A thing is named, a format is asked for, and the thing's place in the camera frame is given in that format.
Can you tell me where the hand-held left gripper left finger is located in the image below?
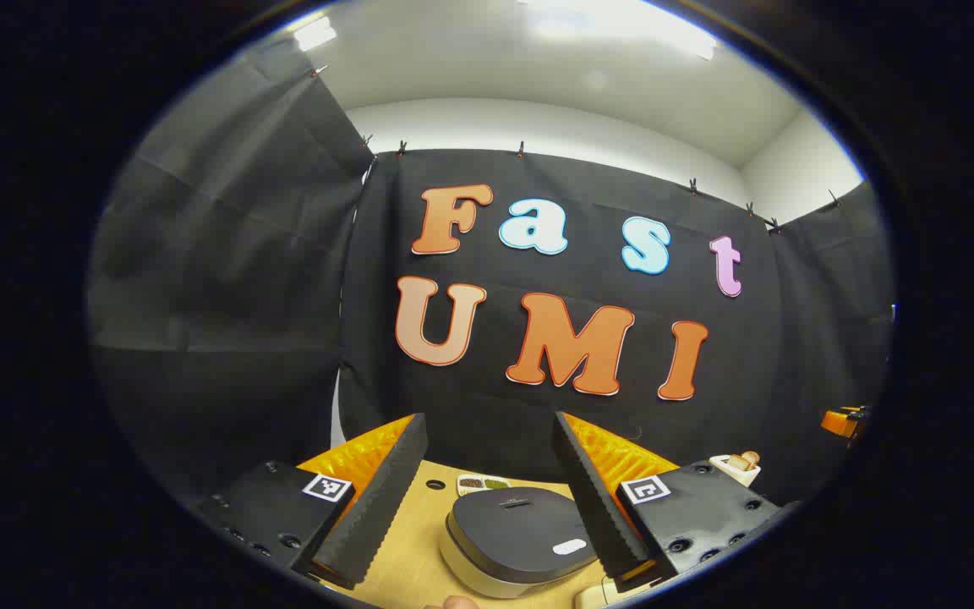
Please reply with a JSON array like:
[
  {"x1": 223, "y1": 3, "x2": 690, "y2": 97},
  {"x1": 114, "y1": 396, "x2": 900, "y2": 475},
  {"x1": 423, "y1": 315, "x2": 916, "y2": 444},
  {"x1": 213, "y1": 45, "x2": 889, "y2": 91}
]
[{"x1": 191, "y1": 413, "x2": 429, "y2": 591}]

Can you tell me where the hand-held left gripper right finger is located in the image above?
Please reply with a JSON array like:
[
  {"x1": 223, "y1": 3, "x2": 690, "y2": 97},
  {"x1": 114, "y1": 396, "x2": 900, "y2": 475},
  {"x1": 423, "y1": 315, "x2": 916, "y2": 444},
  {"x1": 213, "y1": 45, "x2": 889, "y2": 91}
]
[{"x1": 551, "y1": 411, "x2": 801, "y2": 593}]

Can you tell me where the grey white rice cooker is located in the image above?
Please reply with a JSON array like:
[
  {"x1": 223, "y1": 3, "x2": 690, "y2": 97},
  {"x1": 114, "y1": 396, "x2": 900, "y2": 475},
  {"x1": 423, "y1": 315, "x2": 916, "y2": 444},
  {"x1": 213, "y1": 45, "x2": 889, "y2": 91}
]
[{"x1": 439, "y1": 486, "x2": 608, "y2": 600}]

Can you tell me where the white divided seasoning dish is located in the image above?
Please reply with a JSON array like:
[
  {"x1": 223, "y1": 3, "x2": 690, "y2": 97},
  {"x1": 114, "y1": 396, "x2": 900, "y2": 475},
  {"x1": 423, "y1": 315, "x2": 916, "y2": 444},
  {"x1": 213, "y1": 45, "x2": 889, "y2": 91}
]
[{"x1": 457, "y1": 474, "x2": 512, "y2": 497}]

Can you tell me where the white toaster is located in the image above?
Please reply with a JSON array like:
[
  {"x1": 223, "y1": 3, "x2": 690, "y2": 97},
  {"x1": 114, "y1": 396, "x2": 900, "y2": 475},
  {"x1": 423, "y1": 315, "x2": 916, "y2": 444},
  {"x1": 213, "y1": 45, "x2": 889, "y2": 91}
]
[{"x1": 709, "y1": 454, "x2": 762, "y2": 487}]

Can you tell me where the black backdrop cloth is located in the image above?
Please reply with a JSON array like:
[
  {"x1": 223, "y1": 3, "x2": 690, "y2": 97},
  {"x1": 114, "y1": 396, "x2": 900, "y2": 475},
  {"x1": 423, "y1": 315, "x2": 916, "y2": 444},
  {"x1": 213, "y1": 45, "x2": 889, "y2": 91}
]
[{"x1": 85, "y1": 38, "x2": 898, "y2": 551}]

